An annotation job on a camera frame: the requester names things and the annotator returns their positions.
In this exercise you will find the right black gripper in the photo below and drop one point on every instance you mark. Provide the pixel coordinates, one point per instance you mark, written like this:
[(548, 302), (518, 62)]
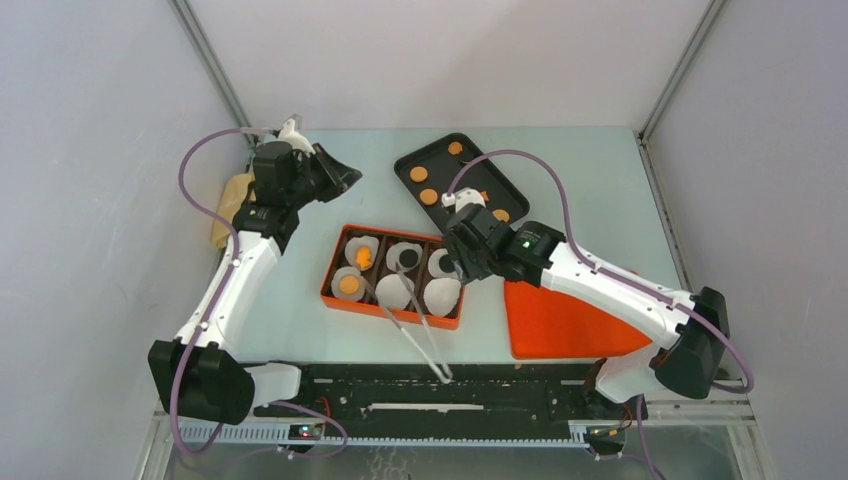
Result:
[(460, 264)]

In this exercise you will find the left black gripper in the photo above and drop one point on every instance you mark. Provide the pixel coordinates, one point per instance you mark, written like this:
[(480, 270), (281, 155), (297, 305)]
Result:
[(339, 177)]

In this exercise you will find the black sandwich cookie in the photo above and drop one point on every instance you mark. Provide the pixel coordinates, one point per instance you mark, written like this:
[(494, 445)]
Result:
[(446, 265), (408, 258)]

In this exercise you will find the metal tongs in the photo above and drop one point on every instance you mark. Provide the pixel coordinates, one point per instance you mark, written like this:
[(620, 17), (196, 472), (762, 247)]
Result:
[(433, 357)]

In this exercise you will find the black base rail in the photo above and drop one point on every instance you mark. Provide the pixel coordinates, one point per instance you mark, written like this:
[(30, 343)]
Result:
[(482, 402)]

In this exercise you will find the tan cloth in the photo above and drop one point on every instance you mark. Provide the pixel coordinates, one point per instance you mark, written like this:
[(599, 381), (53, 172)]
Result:
[(234, 194)]

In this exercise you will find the orange box lid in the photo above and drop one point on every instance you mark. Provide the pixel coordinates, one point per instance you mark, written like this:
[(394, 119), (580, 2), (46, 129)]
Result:
[(547, 325)]

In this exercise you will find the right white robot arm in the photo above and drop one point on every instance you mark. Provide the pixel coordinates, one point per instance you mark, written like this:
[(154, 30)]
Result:
[(687, 332)]

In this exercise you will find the round orange cookie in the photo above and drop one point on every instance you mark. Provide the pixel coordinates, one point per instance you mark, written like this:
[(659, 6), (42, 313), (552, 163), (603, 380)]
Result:
[(429, 197), (501, 215), (418, 174), (349, 285)]

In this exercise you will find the white paper cup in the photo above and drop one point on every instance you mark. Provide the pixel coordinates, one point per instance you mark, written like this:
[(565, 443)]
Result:
[(433, 268), (341, 272), (394, 291), (391, 257), (441, 296), (355, 242)]

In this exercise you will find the orange shell cookie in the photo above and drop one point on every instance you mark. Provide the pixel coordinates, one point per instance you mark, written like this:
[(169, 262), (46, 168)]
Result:
[(455, 148)]

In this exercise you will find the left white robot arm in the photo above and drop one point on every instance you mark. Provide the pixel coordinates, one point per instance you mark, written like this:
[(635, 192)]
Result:
[(198, 374)]

